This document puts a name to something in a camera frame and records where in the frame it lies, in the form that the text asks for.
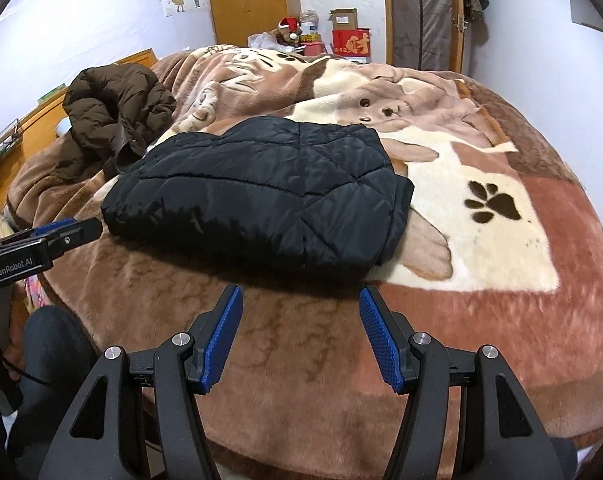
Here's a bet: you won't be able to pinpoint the black puffer jacket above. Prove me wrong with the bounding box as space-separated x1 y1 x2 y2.
102 116 414 276

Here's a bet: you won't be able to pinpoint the person's left hand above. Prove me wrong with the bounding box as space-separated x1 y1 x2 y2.
0 283 29 380

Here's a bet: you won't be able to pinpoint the person's leg in jeans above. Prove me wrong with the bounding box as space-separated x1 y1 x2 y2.
7 306 97 476

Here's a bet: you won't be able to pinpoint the wooden bedside desk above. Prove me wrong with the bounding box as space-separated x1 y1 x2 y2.
0 48 160 246

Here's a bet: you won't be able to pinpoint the brown cream plush blanket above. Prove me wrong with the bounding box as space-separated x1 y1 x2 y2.
5 46 603 479

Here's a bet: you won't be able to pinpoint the brown puffer jacket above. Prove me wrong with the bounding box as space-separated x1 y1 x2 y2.
53 63 176 182

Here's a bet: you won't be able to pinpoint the red gift box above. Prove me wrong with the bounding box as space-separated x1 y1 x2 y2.
332 28 371 58

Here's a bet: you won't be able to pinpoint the santa hat plush toy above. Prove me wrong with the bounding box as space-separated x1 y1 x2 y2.
273 16 301 48

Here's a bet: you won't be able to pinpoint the cardboard box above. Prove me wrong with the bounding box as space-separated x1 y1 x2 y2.
329 8 358 30

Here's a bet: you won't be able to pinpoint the hanging bags on door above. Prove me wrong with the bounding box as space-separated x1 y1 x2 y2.
464 0 490 46

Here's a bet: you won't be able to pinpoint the wooden door frame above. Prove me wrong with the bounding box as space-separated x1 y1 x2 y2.
385 0 466 73

